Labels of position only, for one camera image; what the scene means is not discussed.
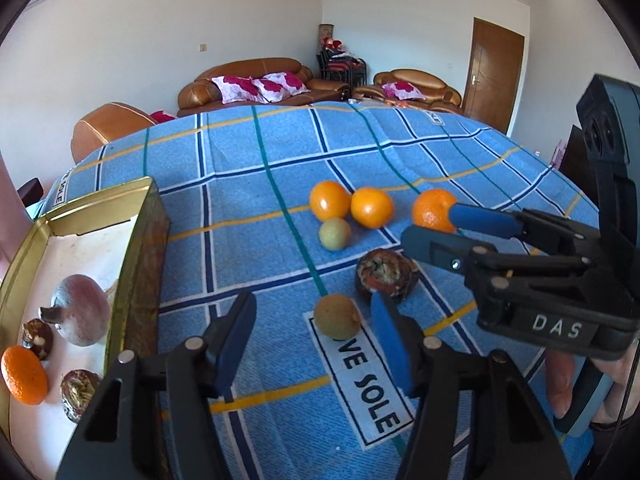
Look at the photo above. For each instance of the floral pillow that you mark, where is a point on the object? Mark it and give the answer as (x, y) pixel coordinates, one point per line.
(235, 89)
(162, 116)
(402, 90)
(280, 86)

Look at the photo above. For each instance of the dark padded stool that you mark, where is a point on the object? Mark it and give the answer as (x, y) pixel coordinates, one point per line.
(30, 191)

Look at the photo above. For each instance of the black television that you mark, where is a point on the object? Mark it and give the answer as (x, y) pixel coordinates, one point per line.
(580, 160)

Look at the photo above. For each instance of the brown leather recliner armchair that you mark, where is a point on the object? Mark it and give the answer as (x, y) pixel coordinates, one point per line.
(110, 122)

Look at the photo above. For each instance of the stack of dark chairs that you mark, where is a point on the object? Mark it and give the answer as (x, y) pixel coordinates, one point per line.
(342, 67)

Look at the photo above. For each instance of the brown wrinkled fruit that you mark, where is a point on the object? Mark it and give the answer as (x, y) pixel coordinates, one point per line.
(382, 275)
(37, 337)
(77, 392)

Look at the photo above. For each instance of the blue plaid blanket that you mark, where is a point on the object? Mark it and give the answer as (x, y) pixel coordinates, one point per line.
(240, 170)

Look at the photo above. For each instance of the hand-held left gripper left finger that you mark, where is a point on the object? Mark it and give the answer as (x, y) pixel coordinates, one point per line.
(235, 340)

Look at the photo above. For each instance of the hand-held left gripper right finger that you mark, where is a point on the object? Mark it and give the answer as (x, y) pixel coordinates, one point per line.
(392, 345)

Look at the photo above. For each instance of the purple pomegranate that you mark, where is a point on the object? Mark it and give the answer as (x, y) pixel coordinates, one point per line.
(82, 310)

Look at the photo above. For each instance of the orange tangerine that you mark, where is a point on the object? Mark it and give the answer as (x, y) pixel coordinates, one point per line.
(24, 375)
(329, 201)
(371, 206)
(430, 210)

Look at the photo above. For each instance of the brown leather sofa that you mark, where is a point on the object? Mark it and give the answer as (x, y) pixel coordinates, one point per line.
(200, 95)

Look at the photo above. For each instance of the brown wooden door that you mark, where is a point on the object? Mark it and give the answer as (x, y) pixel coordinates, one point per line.
(492, 75)

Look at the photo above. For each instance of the person's right hand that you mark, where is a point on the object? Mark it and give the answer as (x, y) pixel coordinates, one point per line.
(557, 385)

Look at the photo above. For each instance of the gold tin box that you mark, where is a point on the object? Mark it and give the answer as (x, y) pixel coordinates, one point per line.
(75, 255)

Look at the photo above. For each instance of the small green round fruit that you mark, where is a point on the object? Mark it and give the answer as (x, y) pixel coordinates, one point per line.
(336, 316)
(335, 233)

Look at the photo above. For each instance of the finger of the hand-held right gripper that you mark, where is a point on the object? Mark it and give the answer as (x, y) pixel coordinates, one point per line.
(480, 220)
(430, 247)

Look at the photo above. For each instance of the pink kettle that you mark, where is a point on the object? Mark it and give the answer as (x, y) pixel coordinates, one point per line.
(7, 210)

